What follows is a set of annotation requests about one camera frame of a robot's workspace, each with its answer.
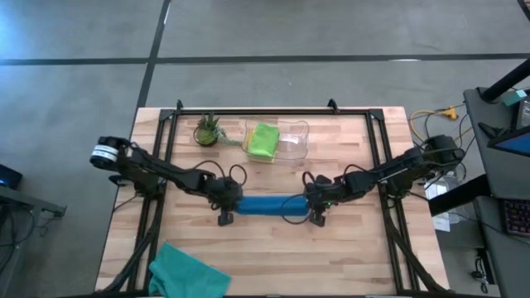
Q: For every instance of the black support bar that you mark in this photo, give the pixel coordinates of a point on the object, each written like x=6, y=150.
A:
x=451, y=205

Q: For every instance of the teal microfiber towel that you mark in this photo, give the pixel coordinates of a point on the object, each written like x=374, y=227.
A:
x=182, y=275

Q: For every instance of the small teal box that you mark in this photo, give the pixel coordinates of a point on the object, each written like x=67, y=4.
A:
x=514, y=98

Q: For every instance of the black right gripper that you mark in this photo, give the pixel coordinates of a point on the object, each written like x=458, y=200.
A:
x=331, y=192

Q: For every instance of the yellow microfiber towel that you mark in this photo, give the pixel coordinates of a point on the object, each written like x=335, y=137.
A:
x=247, y=142

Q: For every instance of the black aluminium table frame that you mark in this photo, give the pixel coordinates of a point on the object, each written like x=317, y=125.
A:
x=190, y=112

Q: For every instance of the white paper sheet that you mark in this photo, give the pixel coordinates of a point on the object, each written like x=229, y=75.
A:
x=441, y=223

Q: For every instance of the grey metal stand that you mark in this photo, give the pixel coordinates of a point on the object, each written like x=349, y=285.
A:
x=25, y=203

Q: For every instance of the black keyboard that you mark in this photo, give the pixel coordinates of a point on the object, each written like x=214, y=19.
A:
x=517, y=217

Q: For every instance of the clear plastic bin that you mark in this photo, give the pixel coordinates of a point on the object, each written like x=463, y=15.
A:
x=296, y=142

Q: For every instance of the dark electronic device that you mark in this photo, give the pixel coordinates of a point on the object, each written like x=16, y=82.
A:
x=10, y=178

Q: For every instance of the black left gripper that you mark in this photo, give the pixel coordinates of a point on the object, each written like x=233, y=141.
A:
x=227, y=194

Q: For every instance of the grey desk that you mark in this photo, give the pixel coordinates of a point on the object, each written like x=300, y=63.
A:
x=513, y=265

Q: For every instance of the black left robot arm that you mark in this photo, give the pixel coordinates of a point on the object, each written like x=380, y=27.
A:
x=165, y=174

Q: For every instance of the black stand leg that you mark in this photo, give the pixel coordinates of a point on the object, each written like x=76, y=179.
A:
x=526, y=6

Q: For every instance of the potted succulent plant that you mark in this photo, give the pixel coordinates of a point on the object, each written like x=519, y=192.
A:
x=206, y=134

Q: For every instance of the green microfiber towel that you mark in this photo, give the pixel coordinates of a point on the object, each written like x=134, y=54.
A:
x=264, y=140

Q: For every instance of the black round pole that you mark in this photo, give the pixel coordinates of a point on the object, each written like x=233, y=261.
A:
x=507, y=80

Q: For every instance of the black monitor blue screen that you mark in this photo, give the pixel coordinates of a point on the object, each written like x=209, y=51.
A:
x=517, y=145

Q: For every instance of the blue microfiber towel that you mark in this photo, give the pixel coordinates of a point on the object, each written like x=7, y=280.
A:
x=269, y=205

